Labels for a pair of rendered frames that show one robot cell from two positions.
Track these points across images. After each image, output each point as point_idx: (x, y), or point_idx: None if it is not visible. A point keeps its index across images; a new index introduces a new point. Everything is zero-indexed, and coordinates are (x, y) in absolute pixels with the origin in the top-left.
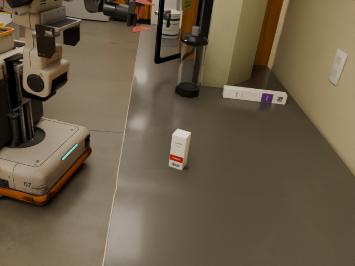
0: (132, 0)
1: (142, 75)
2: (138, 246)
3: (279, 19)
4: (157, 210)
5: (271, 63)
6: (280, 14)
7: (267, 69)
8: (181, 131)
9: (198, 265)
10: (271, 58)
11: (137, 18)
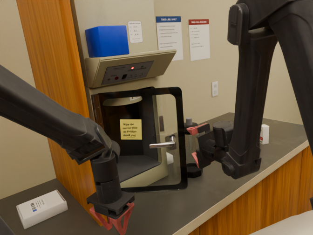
0: (203, 134)
1: (201, 204)
2: (304, 131)
3: (32, 137)
4: (289, 135)
5: (52, 175)
6: (30, 132)
7: None
8: (262, 126)
9: (287, 126)
10: (47, 174)
11: (108, 227)
